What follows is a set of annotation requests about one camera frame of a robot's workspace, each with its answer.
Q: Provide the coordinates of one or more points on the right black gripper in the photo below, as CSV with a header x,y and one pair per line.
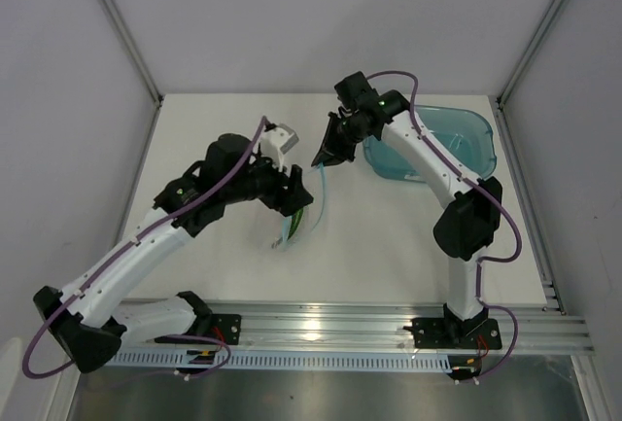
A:
x,y
331,151

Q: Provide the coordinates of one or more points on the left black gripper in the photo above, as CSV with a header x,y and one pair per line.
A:
x,y
297,196

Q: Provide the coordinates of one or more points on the green cucumber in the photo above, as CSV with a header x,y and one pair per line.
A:
x,y
297,223

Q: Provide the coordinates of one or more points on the clear zip top bag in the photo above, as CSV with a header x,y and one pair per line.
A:
x,y
315,180

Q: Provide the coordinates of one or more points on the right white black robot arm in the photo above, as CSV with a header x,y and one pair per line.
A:
x,y
471,206

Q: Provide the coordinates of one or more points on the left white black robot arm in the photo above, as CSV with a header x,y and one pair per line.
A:
x,y
86,317

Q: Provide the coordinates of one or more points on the blue plastic tub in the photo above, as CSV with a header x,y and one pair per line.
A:
x,y
465,134

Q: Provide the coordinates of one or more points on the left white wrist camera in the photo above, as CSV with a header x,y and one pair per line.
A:
x,y
275,142

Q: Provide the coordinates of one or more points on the aluminium front rail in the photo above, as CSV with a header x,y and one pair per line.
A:
x,y
378,328

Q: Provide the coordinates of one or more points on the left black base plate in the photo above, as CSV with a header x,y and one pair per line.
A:
x,y
221,327

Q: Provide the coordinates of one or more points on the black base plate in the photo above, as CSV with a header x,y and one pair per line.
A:
x,y
221,327
441,333

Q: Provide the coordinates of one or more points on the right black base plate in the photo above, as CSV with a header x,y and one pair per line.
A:
x,y
441,333

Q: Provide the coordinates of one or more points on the white slotted cable duct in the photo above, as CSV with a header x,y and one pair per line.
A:
x,y
282,360

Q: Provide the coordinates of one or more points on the right aluminium side rail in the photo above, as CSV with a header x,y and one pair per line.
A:
x,y
543,262

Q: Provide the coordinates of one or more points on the left aluminium corner post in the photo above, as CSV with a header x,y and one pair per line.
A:
x,y
119,26

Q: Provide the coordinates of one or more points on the aluminium corner post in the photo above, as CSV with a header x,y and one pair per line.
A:
x,y
552,13
119,26

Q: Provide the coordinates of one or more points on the right aluminium corner post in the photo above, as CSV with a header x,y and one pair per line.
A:
x,y
552,13

